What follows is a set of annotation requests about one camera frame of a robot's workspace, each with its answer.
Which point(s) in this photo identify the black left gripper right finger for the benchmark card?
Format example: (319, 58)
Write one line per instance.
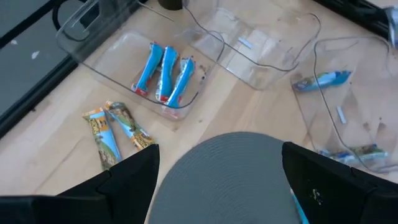
(342, 196)

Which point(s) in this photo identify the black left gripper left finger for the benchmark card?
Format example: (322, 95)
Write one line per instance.
(124, 193)

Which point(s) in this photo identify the dark blue green granola bar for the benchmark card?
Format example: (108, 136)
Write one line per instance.
(354, 154)

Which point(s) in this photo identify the white green granola bar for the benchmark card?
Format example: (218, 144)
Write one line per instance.
(301, 217)

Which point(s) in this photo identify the clear plastic bin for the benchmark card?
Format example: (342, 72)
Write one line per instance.
(357, 102)
(264, 53)
(124, 62)

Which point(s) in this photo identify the round grey woven placemat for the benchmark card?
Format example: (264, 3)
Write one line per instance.
(224, 180)

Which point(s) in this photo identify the white paper scrap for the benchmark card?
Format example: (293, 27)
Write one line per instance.
(35, 54)
(14, 42)

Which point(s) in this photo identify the green plant in black pot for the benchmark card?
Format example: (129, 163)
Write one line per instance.
(170, 3)

